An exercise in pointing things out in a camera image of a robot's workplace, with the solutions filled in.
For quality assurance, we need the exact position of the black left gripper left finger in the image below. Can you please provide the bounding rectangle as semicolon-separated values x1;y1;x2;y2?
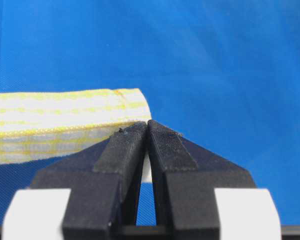
30;122;147;240

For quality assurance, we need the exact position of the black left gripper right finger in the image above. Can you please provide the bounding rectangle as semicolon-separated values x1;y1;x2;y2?
146;120;256;240

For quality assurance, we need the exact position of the yellow white striped towel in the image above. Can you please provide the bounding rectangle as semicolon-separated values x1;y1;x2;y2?
0;87;153;183

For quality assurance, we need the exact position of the blue table cloth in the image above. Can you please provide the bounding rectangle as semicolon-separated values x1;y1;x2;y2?
0;0;300;225

